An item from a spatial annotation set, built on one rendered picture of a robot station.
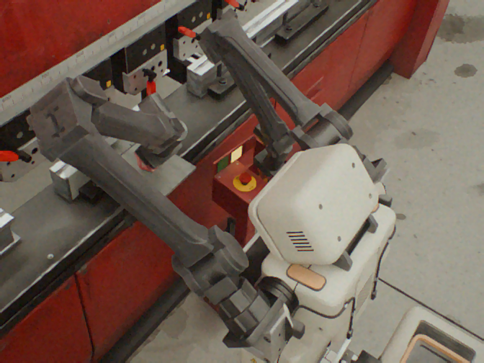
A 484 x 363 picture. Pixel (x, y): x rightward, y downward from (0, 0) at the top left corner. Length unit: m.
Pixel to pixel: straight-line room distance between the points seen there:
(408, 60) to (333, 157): 2.54
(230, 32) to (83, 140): 0.60
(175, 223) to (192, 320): 1.47
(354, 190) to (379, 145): 2.09
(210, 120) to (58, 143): 1.02
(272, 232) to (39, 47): 0.62
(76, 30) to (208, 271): 0.62
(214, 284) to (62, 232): 0.65
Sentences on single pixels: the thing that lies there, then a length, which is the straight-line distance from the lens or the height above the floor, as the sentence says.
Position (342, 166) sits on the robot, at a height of 1.38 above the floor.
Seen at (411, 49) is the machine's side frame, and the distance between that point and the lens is 3.56.
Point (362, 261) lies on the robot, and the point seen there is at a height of 1.23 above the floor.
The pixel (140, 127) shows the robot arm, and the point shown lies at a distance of 1.14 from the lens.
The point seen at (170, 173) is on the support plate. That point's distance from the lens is 1.54.
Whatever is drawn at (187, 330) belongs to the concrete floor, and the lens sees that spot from 2.41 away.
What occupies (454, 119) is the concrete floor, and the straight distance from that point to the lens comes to 3.50.
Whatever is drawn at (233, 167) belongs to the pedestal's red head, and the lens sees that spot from 1.86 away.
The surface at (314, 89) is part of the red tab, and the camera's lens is 2.48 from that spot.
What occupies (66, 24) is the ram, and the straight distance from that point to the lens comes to 1.34.
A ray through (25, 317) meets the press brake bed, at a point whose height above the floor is 0.77.
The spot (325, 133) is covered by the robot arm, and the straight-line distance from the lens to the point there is 1.30.
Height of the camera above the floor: 2.15
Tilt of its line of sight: 48 degrees down
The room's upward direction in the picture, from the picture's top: 7 degrees clockwise
